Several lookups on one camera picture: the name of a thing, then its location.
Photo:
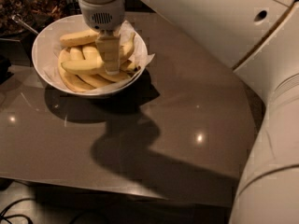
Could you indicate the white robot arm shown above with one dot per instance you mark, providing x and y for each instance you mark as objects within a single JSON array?
[{"x": 259, "y": 40}]

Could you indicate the glass bowl of nuts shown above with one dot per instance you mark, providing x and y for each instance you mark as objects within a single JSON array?
[{"x": 27, "y": 10}]

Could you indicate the small right yellow banana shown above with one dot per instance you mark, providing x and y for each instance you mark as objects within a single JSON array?
[{"x": 129, "y": 67}]

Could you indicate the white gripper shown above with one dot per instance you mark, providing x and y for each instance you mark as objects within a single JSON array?
[{"x": 103, "y": 16}]

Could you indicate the top yellow banana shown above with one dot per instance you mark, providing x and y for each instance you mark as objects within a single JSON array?
[{"x": 78, "y": 38}]

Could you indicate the white ceramic bowl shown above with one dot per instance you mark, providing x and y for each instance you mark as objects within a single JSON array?
[{"x": 47, "y": 47}]

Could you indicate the curved yellow banana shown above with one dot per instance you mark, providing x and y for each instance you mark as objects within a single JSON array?
[{"x": 78, "y": 68}]

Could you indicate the white paper bowl liner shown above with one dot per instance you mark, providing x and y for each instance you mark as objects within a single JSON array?
[{"x": 65, "y": 56}]

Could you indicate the metal serving spoon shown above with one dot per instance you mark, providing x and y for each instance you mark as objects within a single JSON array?
[{"x": 22, "y": 23}]

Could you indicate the leftmost yellow banana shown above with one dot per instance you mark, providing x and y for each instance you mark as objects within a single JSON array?
[{"x": 71, "y": 81}]

